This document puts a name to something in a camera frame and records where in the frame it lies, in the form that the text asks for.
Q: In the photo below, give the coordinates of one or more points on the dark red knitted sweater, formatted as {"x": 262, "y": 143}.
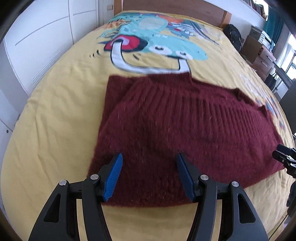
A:
{"x": 150, "y": 119}

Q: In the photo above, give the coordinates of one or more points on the wooden headboard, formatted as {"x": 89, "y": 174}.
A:
{"x": 197, "y": 9}

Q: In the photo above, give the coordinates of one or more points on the wooden drawer cabinet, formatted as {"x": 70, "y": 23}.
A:
{"x": 258, "y": 57}

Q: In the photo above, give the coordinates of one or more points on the teal curtain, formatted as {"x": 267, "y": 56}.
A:
{"x": 274, "y": 25}

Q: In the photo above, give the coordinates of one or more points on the row of books on shelf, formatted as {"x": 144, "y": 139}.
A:
{"x": 261, "y": 7}

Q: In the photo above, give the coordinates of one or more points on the white printer on cabinet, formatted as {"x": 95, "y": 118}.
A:
{"x": 262, "y": 37}

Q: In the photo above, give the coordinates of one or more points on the white built-in wardrobe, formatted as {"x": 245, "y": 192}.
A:
{"x": 37, "y": 38}

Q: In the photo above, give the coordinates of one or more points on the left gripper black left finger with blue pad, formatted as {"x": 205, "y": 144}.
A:
{"x": 58, "y": 218}

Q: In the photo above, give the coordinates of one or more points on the dark grey office chair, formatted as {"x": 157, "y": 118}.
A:
{"x": 288, "y": 104}

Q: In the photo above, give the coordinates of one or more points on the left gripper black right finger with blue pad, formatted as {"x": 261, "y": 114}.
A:
{"x": 239, "y": 219}

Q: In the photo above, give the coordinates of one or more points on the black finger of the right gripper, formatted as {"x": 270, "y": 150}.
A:
{"x": 286, "y": 156}

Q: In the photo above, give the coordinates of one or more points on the black backpack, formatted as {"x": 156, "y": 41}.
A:
{"x": 234, "y": 36}

